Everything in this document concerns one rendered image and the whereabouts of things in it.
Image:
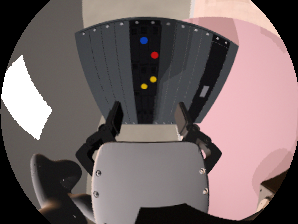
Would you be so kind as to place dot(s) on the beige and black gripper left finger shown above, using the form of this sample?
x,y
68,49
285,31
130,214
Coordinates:
x,y
103,135

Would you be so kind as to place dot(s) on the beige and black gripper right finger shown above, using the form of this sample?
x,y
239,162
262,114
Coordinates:
x,y
191,132

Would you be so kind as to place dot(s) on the black server rack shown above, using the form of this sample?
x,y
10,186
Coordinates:
x,y
194,65

